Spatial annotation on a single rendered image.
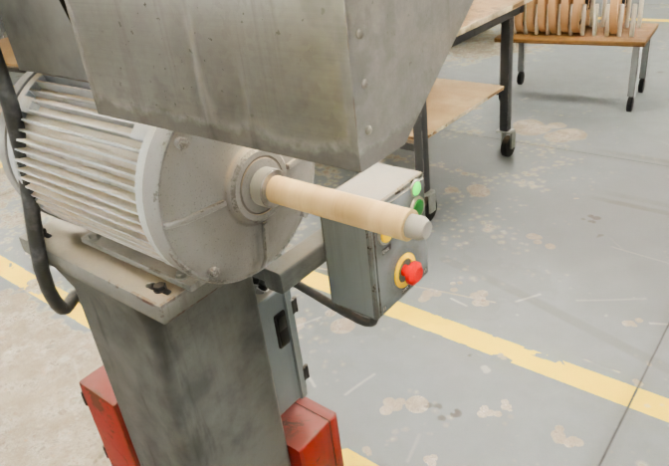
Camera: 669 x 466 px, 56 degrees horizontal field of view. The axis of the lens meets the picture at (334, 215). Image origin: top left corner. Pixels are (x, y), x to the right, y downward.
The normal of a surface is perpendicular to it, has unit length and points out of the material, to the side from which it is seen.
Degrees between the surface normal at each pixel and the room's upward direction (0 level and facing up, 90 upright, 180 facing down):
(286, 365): 90
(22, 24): 90
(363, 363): 0
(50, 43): 90
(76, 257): 0
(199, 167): 85
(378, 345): 0
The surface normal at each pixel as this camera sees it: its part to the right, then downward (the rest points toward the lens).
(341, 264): -0.62, 0.43
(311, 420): -0.11, -0.87
